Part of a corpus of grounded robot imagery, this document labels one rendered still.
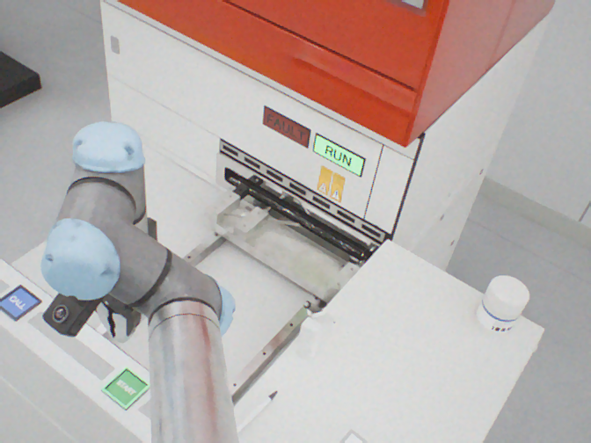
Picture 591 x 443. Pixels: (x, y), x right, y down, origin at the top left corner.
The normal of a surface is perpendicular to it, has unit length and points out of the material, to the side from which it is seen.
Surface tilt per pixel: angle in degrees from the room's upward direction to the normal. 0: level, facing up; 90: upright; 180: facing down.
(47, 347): 0
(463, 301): 0
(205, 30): 90
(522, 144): 90
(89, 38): 0
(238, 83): 90
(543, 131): 90
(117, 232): 44
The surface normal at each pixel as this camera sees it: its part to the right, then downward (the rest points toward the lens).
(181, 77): -0.58, 0.52
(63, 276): -0.04, 0.70
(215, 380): 0.66, -0.70
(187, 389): 0.03, -0.85
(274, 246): 0.11, -0.70
